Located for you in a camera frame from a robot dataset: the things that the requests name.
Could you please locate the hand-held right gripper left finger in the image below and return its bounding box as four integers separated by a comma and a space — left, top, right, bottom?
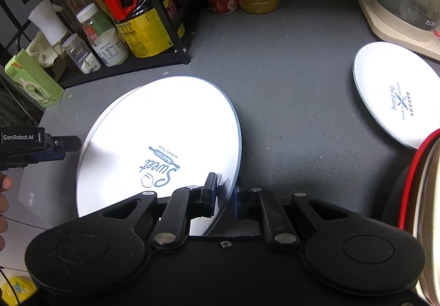
77, 172, 219, 246

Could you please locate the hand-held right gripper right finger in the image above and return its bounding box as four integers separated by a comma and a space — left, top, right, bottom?
234, 187, 348, 246

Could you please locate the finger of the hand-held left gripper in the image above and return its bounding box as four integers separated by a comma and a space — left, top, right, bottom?
44, 136, 82, 152
5, 151, 67, 169

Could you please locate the white deep printed plate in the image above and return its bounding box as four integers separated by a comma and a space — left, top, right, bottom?
76, 76, 242, 236

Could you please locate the large cream bowl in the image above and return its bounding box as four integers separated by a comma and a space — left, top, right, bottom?
414, 136, 440, 306

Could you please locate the person's left hand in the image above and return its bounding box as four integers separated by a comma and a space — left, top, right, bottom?
0, 171, 14, 253

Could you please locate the green cardboard box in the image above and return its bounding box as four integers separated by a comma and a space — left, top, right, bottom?
4, 49, 66, 109

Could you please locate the small clear jar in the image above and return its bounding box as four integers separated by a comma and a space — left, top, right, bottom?
62, 34, 103, 74

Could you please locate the pale crumpled cloth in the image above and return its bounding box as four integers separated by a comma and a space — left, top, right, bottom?
29, 31, 67, 69

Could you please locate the white lid seasoning jar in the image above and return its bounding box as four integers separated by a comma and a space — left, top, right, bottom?
76, 2, 130, 67

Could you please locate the black metal rack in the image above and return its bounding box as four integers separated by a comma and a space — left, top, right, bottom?
0, 0, 191, 88

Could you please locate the white cap bottle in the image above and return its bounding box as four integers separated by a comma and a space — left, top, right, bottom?
27, 0, 69, 47

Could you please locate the yellow bag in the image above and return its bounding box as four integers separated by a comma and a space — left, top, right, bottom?
0, 275, 38, 306

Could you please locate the cream kettle base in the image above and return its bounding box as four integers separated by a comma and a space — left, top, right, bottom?
358, 0, 440, 62

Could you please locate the soy sauce bottle red handle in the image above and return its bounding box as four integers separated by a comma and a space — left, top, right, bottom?
90, 0, 184, 59

